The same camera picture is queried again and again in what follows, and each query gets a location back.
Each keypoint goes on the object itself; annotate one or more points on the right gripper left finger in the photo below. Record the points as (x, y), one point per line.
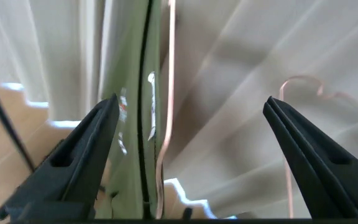
(42, 189)

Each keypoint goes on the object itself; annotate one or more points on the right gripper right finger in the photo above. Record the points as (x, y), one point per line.
(322, 186)

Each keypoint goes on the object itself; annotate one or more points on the green long-sleeved shirt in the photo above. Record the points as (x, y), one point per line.
(126, 46)

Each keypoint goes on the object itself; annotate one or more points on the pink clothes hanger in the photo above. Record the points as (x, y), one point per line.
(172, 62)
(288, 193)

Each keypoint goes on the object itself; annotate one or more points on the black clothes rack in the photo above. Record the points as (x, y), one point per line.
(6, 119)

